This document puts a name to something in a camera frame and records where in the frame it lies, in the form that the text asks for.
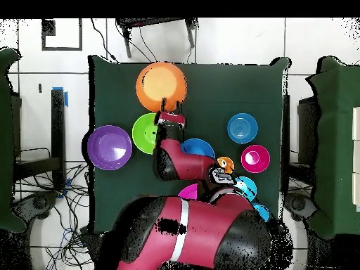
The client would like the large orange bowl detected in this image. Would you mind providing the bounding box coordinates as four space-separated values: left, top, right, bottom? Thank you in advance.
135 62 188 114

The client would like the large pink bowl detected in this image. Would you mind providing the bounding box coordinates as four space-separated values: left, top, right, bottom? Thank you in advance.
177 183 200 201

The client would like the green bowl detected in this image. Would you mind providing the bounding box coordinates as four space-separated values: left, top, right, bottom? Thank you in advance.
131 112 158 155

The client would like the dark green tablecloth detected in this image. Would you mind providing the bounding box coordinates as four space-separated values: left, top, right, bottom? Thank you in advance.
87 54 290 236

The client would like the translucent blue bowl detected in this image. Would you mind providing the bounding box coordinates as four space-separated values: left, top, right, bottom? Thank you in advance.
226 112 259 145

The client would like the purple bowl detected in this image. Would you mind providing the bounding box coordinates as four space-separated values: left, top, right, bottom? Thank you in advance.
86 124 134 172

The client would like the orange cup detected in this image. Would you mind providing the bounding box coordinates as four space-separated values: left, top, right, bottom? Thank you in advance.
217 156 235 175

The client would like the black stool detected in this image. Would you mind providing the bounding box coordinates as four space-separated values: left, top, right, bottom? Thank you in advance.
115 18 200 59

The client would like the blue tape strip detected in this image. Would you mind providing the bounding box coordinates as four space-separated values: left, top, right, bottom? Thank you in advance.
52 86 69 108

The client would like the small crimson bowl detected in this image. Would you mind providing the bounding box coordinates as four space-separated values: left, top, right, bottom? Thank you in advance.
240 144 271 174

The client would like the small ribbed cyan bowl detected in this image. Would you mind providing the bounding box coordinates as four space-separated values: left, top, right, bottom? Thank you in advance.
234 176 257 203

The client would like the black bench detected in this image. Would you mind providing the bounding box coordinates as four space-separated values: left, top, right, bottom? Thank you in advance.
12 88 67 192
281 94 320 195

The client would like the blue cup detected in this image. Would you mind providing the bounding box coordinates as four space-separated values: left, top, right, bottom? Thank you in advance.
251 202 271 223

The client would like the black floor box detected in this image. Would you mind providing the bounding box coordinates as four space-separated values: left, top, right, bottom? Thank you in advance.
78 226 103 255

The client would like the green clothed side table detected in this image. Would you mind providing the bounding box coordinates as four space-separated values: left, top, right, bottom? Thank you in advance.
305 55 360 240
0 46 27 233

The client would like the white drawer unit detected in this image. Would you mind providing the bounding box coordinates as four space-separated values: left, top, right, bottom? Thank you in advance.
352 106 360 212

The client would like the black square frame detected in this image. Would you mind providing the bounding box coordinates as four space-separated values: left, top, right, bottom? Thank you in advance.
41 18 84 52

